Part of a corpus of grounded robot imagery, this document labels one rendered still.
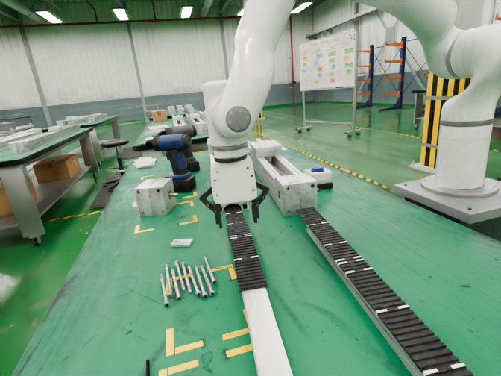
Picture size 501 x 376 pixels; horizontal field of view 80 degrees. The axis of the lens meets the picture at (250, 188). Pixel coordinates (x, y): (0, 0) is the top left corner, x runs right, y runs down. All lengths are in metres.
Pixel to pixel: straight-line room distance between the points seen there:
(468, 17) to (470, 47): 3.10
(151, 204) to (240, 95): 0.55
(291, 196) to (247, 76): 0.40
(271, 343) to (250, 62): 0.46
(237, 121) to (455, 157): 0.65
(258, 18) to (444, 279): 0.59
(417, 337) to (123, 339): 0.43
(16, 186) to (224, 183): 2.52
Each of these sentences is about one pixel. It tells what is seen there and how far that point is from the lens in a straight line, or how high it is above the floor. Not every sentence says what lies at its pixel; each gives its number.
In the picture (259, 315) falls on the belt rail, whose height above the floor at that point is 0.81.
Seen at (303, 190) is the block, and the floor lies 0.85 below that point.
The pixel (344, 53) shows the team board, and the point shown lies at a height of 1.59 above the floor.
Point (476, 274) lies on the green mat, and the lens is 0.70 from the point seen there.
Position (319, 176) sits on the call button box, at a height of 0.83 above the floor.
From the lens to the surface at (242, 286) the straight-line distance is 0.55.
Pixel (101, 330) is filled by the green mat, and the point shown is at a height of 0.78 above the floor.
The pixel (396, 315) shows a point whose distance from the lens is 0.51.
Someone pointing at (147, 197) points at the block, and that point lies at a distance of 0.98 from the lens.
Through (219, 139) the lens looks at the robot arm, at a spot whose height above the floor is 1.04.
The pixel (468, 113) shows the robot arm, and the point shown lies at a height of 1.03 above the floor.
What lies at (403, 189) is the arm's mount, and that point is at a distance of 1.03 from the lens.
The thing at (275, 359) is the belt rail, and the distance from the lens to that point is 0.44.
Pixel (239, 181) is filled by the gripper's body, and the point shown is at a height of 0.94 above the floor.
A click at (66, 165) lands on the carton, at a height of 0.39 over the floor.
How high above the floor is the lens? 1.14
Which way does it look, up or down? 19 degrees down
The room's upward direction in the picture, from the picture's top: 5 degrees counter-clockwise
